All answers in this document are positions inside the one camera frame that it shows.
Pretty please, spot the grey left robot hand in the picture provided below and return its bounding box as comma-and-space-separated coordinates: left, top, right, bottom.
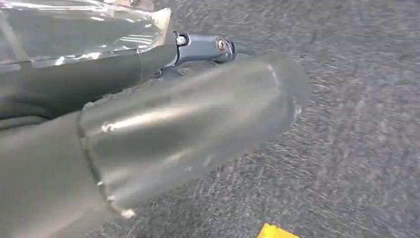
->
0, 0, 313, 238

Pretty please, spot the yellow floor tape square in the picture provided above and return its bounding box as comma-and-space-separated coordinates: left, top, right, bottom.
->
256, 223, 300, 238

